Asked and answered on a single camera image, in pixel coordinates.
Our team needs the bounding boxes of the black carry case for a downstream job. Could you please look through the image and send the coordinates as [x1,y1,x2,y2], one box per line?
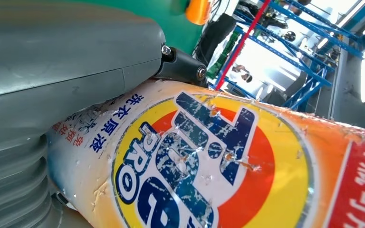
[196,12,237,67]

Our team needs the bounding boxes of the green crates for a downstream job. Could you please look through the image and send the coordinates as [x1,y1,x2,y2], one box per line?
[206,29,240,79]

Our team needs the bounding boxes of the person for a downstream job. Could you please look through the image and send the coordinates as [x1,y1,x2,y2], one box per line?
[231,64,254,84]

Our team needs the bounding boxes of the red pole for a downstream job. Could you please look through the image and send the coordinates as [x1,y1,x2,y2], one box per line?
[215,0,271,92]

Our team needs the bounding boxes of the blue shelf rack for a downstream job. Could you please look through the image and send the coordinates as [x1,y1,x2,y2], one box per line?
[214,0,365,111]

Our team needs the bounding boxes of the black cable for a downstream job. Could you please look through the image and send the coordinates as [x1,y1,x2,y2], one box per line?
[212,0,231,13]

